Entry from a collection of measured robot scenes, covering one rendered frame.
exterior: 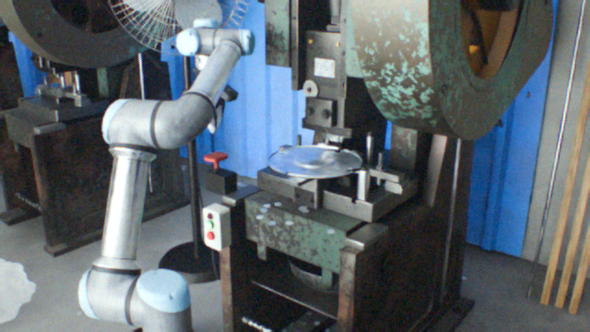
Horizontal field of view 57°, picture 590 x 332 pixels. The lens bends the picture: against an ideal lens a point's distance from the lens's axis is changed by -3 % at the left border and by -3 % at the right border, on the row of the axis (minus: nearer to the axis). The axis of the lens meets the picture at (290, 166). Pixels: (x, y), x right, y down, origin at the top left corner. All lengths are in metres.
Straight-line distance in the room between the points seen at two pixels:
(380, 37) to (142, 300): 0.78
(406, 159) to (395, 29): 0.78
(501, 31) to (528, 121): 1.00
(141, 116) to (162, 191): 2.01
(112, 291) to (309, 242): 0.63
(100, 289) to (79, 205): 1.73
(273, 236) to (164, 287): 0.58
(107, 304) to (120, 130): 0.41
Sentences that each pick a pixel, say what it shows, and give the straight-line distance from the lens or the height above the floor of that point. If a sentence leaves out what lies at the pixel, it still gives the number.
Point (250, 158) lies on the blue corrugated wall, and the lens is 3.70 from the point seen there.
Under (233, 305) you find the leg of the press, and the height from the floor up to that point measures 0.25.
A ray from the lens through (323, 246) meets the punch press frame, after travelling 1.66.
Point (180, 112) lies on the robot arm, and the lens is 1.33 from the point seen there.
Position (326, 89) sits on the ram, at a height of 1.00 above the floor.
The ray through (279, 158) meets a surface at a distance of 1.75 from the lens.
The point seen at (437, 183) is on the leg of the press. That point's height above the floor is 0.67.
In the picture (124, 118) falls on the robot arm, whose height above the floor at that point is 1.01.
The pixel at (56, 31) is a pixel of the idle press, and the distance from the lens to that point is 2.60.
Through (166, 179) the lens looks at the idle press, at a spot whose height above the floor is 0.18.
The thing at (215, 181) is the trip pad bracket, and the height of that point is 0.68.
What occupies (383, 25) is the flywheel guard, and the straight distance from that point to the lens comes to 1.20.
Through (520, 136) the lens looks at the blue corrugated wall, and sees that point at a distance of 2.75.
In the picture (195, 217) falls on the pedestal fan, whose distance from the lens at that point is 2.63.
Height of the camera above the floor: 1.35
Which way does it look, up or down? 20 degrees down
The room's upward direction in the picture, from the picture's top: straight up
